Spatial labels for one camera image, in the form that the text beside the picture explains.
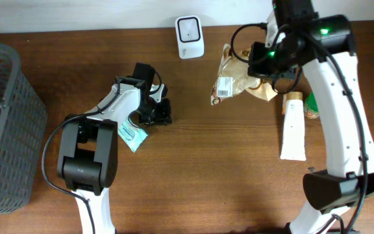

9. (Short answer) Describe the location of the teal wet wipes pack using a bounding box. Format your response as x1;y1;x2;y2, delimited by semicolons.
118;118;148;153

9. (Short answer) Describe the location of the beige paper bag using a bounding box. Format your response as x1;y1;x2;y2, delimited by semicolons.
210;44;277;105

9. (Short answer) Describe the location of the green lidded jar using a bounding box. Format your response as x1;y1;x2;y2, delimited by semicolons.
304;92;319;119

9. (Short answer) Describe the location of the white cream tube gold cap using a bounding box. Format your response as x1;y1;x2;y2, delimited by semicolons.
280;92;306;161

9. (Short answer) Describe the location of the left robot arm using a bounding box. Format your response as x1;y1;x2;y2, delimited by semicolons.
56;62;172;233

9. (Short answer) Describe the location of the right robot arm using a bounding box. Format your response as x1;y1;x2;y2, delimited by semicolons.
248;0;374;233

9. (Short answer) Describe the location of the white barcode scanner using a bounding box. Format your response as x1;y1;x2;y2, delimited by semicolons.
175;16;205;59

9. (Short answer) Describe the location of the grey plastic mesh basket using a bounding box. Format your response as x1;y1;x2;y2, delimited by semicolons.
0;44;47;214

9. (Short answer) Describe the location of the left black camera cable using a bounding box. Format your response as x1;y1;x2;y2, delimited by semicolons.
41;77;123;234

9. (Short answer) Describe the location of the black camera cable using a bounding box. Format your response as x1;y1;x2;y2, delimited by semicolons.
41;77;123;234
230;21;303;96

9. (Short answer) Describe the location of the right black camera cable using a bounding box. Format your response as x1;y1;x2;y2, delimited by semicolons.
230;21;303;96

